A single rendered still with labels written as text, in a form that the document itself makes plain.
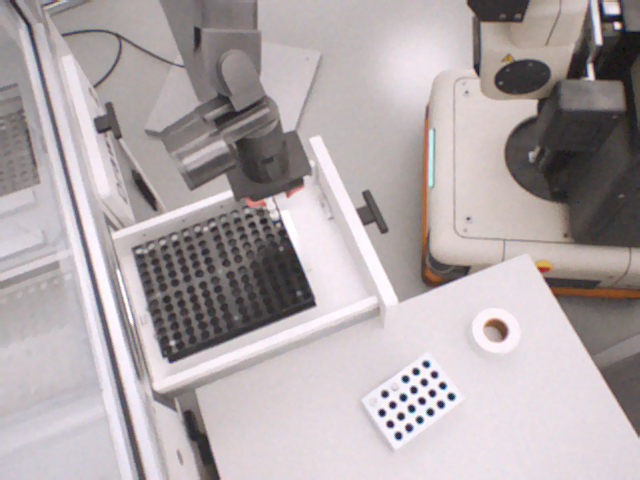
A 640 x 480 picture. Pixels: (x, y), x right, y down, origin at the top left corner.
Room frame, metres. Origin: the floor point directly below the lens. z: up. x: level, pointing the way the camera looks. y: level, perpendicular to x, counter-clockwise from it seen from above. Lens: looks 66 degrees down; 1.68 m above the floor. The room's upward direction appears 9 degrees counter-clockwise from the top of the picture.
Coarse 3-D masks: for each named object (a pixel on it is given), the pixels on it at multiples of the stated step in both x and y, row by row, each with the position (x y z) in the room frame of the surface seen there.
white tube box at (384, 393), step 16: (416, 368) 0.17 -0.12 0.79; (432, 368) 0.17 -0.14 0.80; (384, 384) 0.16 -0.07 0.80; (400, 384) 0.15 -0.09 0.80; (416, 384) 0.15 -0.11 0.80; (432, 384) 0.15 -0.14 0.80; (448, 384) 0.14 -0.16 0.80; (368, 400) 0.14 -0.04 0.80; (384, 400) 0.13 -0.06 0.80; (400, 400) 0.14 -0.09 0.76; (416, 400) 0.13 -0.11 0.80; (432, 400) 0.12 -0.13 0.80; (448, 400) 0.12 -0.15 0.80; (384, 416) 0.12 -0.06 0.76; (400, 416) 0.11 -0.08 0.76; (416, 416) 0.11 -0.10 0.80; (432, 416) 0.10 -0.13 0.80; (384, 432) 0.09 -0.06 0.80; (400, 432) 0.09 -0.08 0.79; (416, 432) 0.08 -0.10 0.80; (400, 448) 0.07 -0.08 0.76
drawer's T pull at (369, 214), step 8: (368, 192) 0.41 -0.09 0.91; (368, 200) 0.40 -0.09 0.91; (360, 208) 0.39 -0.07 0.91; (368, 208) 0.39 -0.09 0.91; (376, 208) 0.39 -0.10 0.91; (360, 216) 0.38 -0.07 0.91; (368, 216) 0.38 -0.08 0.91; (376, 216) 0.37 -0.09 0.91; (368, 224) 0.37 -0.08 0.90; (376, 224) 0.37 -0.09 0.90; (384, 224) 0.36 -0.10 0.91; (384, 232) 0.35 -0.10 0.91
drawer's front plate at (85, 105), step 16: (64, 64) 0.73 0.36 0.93; (80, 80) 0.70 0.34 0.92; (80, 96) 0.66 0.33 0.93; (96, 96) 0.74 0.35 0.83; (80, 112) 0.63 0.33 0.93; (96, 112) 0.67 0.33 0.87; (96, 144) 0.56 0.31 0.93; (112, 144) 0.64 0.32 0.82; (96, 160) 0.53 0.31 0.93; (112, 160) 0.58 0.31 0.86; (96, 176) 0.50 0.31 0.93; (112, 176) 0.53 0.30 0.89; (112, 192) 0.48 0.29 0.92; (112, 208) 0.47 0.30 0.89; (128, 208) 0.49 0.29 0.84; (128, 224) 0.47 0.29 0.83
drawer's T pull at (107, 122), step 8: (104, 104) 0.65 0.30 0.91; (112, 112) 0.63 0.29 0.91; (96, 120) 0.62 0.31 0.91; (104, 120) 0.62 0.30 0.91; (112, 120) 0.61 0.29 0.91; (96, 128) 0.60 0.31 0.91; (104, 128) 0.60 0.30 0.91; (112, 128) 0.60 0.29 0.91; (120, 128) 0.60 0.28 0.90; (120, 136) 0.58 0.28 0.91
